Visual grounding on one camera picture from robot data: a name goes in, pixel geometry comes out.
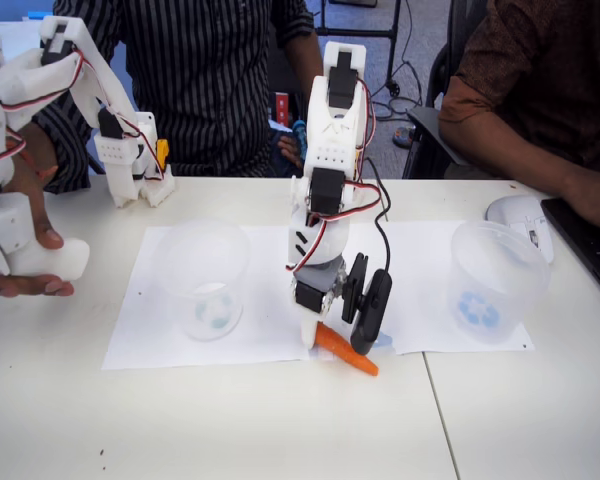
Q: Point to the grey gripper black servo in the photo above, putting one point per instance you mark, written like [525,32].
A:
[314,298]

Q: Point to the orange carrot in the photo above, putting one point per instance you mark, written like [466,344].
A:
[345,352]

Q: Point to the white leader robot arm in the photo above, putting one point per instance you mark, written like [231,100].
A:
[120,155]

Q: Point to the white follower robot arm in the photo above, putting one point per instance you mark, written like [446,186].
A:
[332,125]

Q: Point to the brown shirt person's right forearm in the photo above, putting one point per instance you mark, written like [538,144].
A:
[505,155]

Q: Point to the striped shirt person's right forearm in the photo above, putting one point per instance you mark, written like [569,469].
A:
[32,140]

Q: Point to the striped shirt person's left forearm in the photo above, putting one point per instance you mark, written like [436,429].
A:
[295,85]

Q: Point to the striped shirt person's right hand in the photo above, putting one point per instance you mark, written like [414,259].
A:
[35,210]

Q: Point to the striped shirt person's left hand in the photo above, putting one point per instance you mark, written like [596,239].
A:
[290,150]

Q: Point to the white paper green recycle symbol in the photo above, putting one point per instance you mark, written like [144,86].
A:
[270,300]

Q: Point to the orange wrist thread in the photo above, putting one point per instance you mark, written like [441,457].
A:
[44,172]

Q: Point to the clear plastic tub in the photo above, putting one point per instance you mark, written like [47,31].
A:
[495,280]
[200,300]

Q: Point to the white paper blue recycle symbol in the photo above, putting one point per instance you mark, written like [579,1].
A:
[420,280]

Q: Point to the yellow plastic clamp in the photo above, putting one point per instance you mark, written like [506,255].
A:
[163,155]

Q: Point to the blue plastic clamp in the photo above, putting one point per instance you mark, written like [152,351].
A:
[300,137]

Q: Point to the small orange grey gadget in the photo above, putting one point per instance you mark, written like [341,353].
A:
[404,136]

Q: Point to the red white box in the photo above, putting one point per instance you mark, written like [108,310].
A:
[282,107]

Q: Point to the black office chair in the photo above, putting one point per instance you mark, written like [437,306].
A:
[425,130]

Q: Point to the person in striped shirt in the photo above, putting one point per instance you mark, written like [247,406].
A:
[205,100]

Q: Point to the white computer mouse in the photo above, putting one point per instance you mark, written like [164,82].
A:
[515,210]

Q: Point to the black laptop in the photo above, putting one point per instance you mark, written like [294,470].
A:
[585,240]

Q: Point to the black metal wheeled stand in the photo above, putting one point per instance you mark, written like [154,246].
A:
[380,33]

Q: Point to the person in brown shirt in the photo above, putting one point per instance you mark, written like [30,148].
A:
[555,75]

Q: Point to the black webcam with mount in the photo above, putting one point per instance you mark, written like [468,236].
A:
[372,310]

